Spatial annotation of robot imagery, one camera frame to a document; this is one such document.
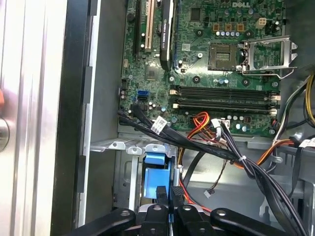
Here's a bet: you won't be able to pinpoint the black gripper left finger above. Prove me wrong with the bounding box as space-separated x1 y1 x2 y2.
65 186 171 236

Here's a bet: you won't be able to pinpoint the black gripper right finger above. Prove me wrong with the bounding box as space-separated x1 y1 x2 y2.
172 186 296 236

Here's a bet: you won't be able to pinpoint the hard disk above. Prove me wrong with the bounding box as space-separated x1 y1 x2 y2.
136 151 214 218

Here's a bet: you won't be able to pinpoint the metal disk bay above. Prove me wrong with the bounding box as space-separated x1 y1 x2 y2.
89 137 183 230

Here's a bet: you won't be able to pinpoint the black RAM slot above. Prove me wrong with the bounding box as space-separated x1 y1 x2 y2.
172 98 279 117
169 84 282 99

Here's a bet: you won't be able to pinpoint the white expansion slot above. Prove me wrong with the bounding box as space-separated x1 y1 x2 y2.
144 0 155 54

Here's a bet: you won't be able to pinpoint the black expansion slot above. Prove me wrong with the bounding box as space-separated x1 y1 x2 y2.
133 0 143 57

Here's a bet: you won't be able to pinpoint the grey metal drive cage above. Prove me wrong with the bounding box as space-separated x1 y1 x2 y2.
246 132 315 236

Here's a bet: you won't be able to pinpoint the green motherboard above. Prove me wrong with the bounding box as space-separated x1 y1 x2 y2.
120 0 286 137

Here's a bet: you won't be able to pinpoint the black PC case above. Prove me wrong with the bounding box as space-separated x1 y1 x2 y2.
50 0 315 236

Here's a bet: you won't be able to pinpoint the metal locking lever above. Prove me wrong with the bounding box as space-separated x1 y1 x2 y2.
242 65 295 80

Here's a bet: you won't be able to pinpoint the CPU socket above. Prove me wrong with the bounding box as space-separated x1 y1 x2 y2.
207 42 239 72

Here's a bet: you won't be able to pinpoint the black graphics card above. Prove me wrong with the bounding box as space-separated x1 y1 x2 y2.
159 0 179 73

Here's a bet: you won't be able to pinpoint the metal socket cover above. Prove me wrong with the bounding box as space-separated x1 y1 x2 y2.
242 35 298 74

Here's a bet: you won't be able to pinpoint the thin wire with white plug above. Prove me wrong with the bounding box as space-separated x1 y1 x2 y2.
203 160 235 198

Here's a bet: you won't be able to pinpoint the flat black wire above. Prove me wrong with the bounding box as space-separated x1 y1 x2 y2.
182 150 206 184

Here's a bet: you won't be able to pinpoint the black wire bundle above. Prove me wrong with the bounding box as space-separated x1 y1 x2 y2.
211 118 310 236

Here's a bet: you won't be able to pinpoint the black wire with white label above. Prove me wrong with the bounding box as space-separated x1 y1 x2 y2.
117 102 238 163

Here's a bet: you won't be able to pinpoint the red orange wire bundle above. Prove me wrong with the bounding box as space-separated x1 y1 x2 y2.
186 111 218 142

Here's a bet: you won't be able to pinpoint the orange power wire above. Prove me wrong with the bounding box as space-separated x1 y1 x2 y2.
255 138 295 168

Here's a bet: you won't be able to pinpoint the yellow black power wires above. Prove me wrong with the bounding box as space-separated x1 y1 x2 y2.
272 73 315 148

